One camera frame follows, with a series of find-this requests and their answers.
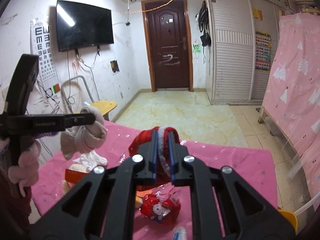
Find orange cardboard box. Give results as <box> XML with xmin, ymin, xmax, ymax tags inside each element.
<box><xmin>65</xmin><ymin>169</ymin><xmax>87</xmax><ymax>185</ymax></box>

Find black wall television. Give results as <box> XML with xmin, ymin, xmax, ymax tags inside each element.
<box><xmin>56</xmin><ymin>0</ymin><xmax>114</xmax><ymax>52</ymax></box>

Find red santa hat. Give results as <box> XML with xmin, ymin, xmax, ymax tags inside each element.
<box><xmin>129</xmin><ymin>126</ymin><xmax>180</xmax><ymax>191</ymax></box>

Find pink star tablecloth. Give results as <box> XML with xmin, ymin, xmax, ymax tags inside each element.
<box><xmin>31</xmin><ymin>121</ymin><xmax>278</xmax><ymax>239</ymax></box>

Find colourful grid poster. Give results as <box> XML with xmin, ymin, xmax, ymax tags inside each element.
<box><xmin>255</xmin><ymin>31</ymin><xmax>272</xmax><ymax>72</ymax></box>

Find left gloved hand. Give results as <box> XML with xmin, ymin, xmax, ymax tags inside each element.
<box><xmin>1</xmin><ymin>132</ymin><xmax>58</xmax><ymax>198</ymax></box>

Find beige knitted sock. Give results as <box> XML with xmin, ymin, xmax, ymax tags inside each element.
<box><xmin>60</xmin><ymin>106</ymin><xmax>107</xmax><ymax>160</ymax></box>

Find red hello kitty bag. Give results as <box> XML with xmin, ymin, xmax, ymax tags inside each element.
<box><xmin>135</xmin><ymin>190</ymin><xmax>181</xmax><ymax>225</ymax></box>

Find white tissue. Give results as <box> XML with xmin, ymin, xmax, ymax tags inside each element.
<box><xmin>70</xmin><ymin>150</ymin><xmax>107</xmax><ymax>173</ymax></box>

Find white louvered wardrobe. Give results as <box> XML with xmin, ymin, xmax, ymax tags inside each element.
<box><xmin>206</xmin><ymin>0</ymin><xmax>278</xmax><ymax>105</ymax></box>

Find dark brown door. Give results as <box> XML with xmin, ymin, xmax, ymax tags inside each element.
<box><xmin>142</xmin><ymin>0</ymin><xmax>193</xmax><ymax>92</ymax></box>

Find black hanging bags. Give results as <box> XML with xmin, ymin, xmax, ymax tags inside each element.
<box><xmin>196</xmin><ymin>1</ymin><xmax>212</xmax><ymax>47</ymax></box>

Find eye chart poster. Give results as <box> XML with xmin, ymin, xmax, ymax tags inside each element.
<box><xmin>30</xmin><ymin>18</ymin><xmax>61</xmax><ymax>98</ymax></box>

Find wooden bed frame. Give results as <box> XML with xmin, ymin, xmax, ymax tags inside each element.
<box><xmin>256</xmin><ymin>106</ymin><xmax>299</xmax><ymax>165</ymax></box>

